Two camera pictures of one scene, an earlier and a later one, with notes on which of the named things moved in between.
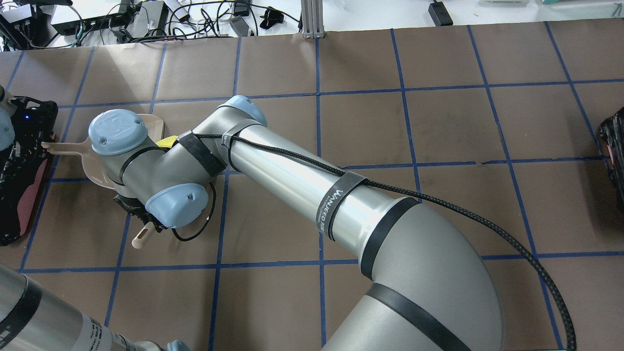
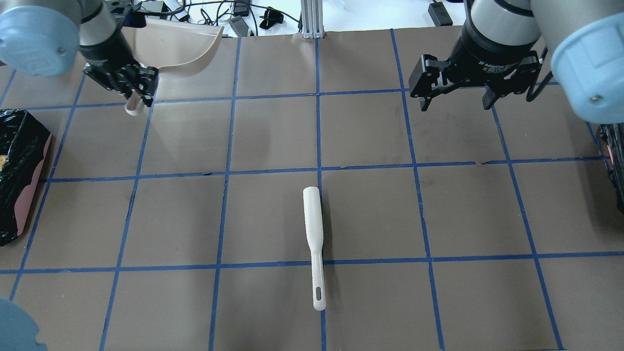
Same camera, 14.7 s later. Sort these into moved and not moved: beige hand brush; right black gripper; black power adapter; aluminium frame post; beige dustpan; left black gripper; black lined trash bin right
Moved: left black gripper; beige hand brush; right black gripper; beige dustpan
Not moved: black lined trash bin right; black power adapter; aluminium frame post
